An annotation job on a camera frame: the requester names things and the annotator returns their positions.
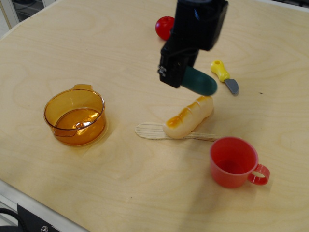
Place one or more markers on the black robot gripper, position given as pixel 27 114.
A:
pixel 197 26

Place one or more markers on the green toy cucumber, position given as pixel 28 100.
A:
pixel 198 82

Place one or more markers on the red plastic cup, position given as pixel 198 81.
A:
pixel 233 161

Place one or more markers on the red toy apple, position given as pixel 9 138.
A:
pixel 164 26

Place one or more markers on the toy bread loaf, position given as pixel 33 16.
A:
pixel 189 118

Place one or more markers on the wooden spatula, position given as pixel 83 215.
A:
pixel 154 131

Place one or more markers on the orange transparent toy pot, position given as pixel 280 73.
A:
pixel 76 116

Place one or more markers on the yellow handled toy knife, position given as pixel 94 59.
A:
pixel 218 68

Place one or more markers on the aluminium table frame rail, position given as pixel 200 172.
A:
pixel 10 198

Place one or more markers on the black bracket with screw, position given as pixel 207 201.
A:
pixel 32 222

